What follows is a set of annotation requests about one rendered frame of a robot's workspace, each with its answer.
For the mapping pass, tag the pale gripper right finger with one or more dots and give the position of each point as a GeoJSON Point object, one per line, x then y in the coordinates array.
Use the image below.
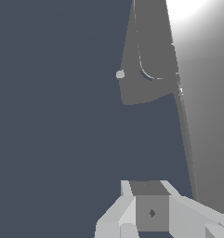
{"type": "Point", "coordinates": [191, 217]}

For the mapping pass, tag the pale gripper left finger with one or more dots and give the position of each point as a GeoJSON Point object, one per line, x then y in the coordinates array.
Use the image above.
{"type": "Point", "coordinates": [113, 221]}

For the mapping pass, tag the grey square block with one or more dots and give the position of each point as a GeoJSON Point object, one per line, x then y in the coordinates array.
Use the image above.
{"type": "Point", "coordinates": [152, 210]}

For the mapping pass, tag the small pale round knob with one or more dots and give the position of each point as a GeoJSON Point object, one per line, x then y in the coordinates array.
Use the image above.
{"type": "Point", "coordinates": [120, 74]}

